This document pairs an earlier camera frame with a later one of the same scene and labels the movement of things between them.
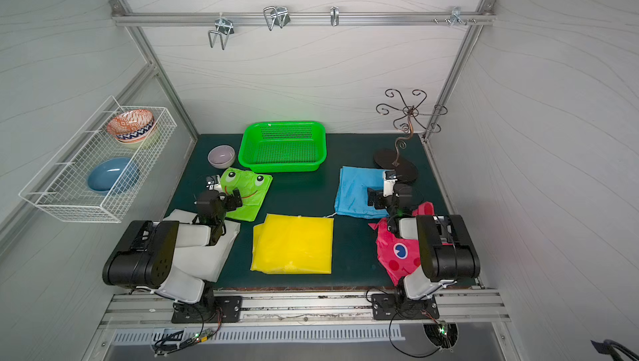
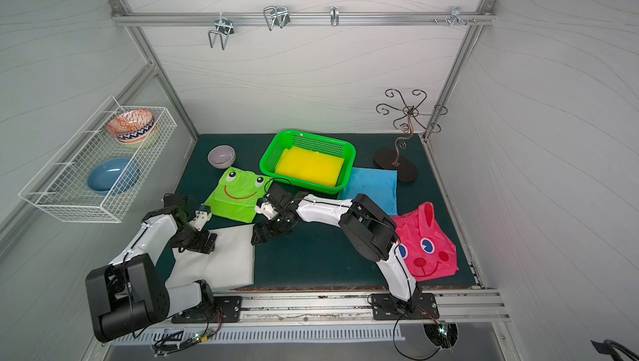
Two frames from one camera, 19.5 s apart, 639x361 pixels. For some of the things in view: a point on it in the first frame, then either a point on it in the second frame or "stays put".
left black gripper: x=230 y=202 to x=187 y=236
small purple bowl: x=221 y=156 stays put
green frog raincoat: x=252 y=188 stays put
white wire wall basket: x=99 y=172 stays put
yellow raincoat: x=293 y=244 to x=311 y=165
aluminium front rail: x=472 y=308 stays put
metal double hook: x=225 y=28 stays put
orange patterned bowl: x=131 y=126 stays put
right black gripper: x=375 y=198 to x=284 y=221
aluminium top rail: x=208 y=18 stays put
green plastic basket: x=284 y=146 to x=309 y=160
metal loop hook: x=276 y=16 stays put
